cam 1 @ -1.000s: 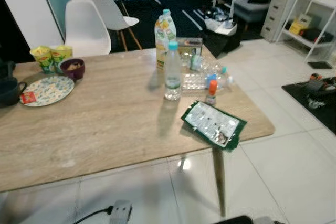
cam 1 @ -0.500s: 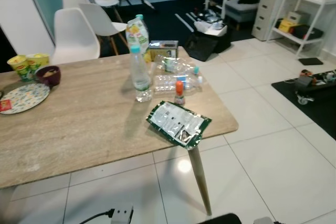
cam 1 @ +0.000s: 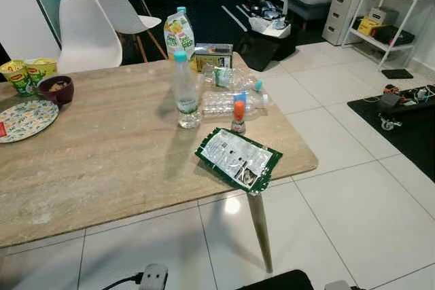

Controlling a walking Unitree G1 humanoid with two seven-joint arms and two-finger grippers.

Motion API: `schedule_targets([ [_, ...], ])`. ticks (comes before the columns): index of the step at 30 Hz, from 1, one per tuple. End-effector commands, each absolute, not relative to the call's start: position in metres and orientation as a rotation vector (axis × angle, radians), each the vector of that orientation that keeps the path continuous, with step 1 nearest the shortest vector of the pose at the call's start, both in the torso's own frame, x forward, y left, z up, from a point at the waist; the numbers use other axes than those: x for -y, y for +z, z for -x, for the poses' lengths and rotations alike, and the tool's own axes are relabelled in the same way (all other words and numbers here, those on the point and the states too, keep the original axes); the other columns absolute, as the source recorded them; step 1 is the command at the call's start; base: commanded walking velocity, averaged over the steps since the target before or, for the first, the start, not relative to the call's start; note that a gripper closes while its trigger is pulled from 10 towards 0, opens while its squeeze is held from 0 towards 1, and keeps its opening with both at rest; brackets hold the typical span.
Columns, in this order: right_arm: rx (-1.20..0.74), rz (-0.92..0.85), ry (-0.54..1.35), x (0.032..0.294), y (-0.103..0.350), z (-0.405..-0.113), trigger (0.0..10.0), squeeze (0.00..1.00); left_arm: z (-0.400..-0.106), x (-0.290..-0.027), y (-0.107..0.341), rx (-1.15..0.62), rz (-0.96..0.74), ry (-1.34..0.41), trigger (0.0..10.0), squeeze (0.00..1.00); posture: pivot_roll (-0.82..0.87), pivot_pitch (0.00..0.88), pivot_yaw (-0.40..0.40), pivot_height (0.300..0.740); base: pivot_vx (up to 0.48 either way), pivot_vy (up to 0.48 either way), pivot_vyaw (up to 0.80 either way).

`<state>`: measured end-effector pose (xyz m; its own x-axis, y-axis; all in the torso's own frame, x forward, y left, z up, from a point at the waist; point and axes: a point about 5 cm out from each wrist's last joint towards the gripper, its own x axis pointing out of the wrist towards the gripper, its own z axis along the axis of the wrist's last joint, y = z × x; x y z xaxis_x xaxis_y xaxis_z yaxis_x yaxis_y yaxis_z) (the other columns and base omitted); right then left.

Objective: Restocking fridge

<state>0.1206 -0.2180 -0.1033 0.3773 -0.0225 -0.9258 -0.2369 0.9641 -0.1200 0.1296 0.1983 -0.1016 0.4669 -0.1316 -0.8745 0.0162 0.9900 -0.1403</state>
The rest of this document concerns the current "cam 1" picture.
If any yellow green noodle cup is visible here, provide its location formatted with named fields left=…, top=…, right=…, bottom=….
left=25, top=58, right=59, bottom=88
left=0, top=60, right=35, bottom=98

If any large black floor mat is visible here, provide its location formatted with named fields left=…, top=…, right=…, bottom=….
left=347, top=92, right=435, bottom=181

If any black power strip with cables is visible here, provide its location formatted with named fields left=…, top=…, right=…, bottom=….
left=377, top=85, right=435, bottom=132

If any white plastic chair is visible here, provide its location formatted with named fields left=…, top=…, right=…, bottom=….
left=92, top=0, right=169, bottom=64
left=57, top=0, right=124, bottom=74

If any small yellow box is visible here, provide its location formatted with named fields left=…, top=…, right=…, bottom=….
left=356, top=18, right=381, bottom=37

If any small flat black scale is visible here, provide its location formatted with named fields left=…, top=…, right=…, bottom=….
left=381, top=68, right=414, bottom=80

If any green brown tea box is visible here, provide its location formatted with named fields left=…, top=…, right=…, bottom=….
left=193, top=43, right=234, bottom=72

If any green silver snack bag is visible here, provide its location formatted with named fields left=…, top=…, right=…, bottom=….
left=195, top=127, right=283, bottom=196

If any black open bag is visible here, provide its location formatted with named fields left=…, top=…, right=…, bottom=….
left=235, top=15, right=297, bottom=72

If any clear bottle blue label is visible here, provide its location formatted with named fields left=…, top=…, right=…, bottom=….
left=201, top=90, right=271, bottom=116

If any dark red bowl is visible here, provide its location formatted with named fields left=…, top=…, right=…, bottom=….
left=37, top=75, right=75, bottom=106

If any light wooden dining table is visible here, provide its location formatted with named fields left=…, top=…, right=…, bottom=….
left=0, top=52, right=319, bottom=274

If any black robot right foot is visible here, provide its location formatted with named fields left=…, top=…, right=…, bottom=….
left=234, top=270, right=314, bottom=290

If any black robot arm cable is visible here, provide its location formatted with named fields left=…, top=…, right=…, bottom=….
left=102, top=272, right=143, bottom=290

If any clear water bottle teal cap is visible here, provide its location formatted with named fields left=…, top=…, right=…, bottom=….
left=172, top=51, right=203, bottom=130

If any small orange cap bottle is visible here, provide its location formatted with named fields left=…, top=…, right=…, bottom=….
left=231, top=101, right=247, bottom=134

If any crumpled clear plastic bottle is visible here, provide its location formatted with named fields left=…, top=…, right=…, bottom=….
left=202, top=66, right=264, bottom=94

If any white drawer cabinet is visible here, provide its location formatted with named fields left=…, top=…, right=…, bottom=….
left=322, top=0, right=375, bottom=47

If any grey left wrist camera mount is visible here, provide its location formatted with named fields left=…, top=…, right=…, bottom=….
left=139, top=264, right=169, bottom=290

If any floral patterned plate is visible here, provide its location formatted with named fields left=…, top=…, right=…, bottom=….
left=0, top=99, right=60, bottom=144

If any yellow green juice carton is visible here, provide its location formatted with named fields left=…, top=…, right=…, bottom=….
left=164, top=7, right=197, bottom=64

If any white metal shelf rack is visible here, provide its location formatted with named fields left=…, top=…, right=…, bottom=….
left=342, top=0, right=435, bottom=71

